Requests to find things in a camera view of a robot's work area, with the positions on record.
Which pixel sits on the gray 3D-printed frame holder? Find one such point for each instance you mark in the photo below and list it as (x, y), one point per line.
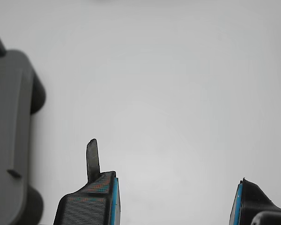
(7, 131)

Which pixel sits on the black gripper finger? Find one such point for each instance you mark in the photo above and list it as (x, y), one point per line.
(253, 197)
(86, 206)

